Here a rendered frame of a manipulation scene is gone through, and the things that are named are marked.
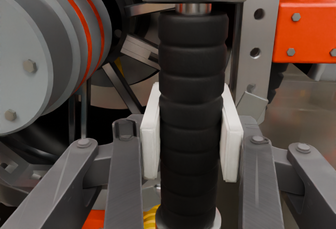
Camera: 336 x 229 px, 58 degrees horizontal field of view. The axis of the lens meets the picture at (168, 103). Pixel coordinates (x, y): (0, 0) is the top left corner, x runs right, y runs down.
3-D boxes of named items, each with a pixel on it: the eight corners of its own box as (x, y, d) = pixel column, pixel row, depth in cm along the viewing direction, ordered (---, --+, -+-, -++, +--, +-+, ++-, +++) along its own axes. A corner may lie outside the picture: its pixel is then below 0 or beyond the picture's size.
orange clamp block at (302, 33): (258, 50, 44) (322, 50, 43) (272, 64, 36) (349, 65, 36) (263, -2, 41) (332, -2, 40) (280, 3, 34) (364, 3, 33)
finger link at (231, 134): (227, 130, 14) (244, 130, 14) (216, 82, 21) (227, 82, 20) (223, 183, 15) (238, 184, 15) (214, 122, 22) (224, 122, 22)
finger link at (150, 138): (156, 181, 15) (141, 180, 15) (165, 121, 22) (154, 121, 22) (155, 128, 14) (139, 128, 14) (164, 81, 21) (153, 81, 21)
